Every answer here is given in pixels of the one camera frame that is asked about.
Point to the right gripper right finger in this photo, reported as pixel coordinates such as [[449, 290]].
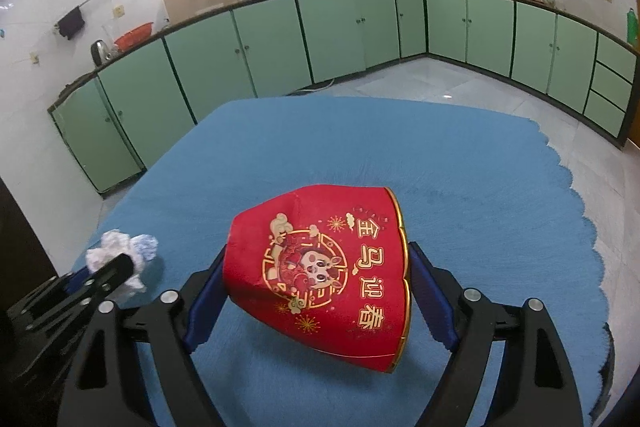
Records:
[[535, 385]]

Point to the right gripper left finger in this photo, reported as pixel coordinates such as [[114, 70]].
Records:
[[105, 386]]

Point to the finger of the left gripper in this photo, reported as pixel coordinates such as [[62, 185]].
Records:
[[48, 295], [99, 285]]

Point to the red paper cup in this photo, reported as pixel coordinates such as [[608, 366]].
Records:
[[328, 266]]

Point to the green lower kitchen cabinets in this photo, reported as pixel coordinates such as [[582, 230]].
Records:
[[120, 119]]

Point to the blue scalloped table mat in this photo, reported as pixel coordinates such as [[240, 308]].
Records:
[[483, 194]]

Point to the steel electric kettle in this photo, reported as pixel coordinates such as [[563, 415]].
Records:
[[100, 53]]

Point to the orange plastic basin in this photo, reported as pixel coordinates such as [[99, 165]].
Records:
[[134, 37]]

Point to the dark hanging towel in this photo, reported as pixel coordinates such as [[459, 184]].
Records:
[[71, 23]]

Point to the green bottle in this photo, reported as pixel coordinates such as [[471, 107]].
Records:
[[632, 28]]

